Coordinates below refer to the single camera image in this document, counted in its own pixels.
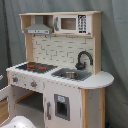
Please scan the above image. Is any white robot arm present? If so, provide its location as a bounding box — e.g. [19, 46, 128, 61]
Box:
[0, 116, 36, 128]

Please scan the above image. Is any wooden toy kitchen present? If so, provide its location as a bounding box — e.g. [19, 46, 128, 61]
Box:
[5, 10, 115, 128]

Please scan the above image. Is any black toy faucet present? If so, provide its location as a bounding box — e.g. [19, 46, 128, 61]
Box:
[75, 51, 93, 70]

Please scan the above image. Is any grey toy sink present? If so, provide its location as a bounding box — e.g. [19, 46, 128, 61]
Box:
[52, 68, 92, 81]

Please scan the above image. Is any black toy stovetop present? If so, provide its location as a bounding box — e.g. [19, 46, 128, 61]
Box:
[18, 62, 55, 73]

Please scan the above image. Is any right red stove knob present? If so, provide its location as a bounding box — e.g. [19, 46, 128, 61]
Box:
[31, 81, 37, 87]

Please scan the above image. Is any red stove knob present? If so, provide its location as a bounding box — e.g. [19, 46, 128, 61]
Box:
[12, 77, 18, 82]
[31, 81, 37, 87]

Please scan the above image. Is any white fridge door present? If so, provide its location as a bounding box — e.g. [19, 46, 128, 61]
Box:
[44, 82, 82, 128]

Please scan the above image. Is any toy microwave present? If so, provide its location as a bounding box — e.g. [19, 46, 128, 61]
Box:
[54, 15, 91, 34]

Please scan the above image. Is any grey range hood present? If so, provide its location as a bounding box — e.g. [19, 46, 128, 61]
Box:
[24, 16, 53, 34]

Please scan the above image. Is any left red stove knob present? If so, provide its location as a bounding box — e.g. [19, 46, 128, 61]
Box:
[12, 77, 18, 82]

